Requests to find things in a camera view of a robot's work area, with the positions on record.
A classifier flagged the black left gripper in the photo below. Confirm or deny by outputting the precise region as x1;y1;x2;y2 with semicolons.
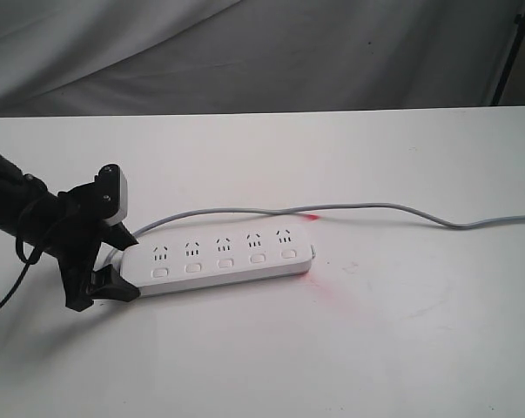
55;165;139;312

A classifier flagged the white five-outlet power strip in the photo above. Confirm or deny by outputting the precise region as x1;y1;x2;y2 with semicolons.
120;222;315;297

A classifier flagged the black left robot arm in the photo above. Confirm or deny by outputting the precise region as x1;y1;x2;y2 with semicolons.
0;154;140;312

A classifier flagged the grey backdrop cloth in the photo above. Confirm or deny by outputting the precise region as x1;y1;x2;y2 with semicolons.
0;1;525;117

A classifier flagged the black tripod stand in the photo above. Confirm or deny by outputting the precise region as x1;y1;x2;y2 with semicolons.
489;1;525;106

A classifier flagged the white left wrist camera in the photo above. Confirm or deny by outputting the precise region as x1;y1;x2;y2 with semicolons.
105;170;128;226

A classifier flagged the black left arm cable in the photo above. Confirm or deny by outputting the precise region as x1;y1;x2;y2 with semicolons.
0;198;67;323

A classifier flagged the grey power cord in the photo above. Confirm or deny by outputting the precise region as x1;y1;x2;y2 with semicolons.
94;202;525;273

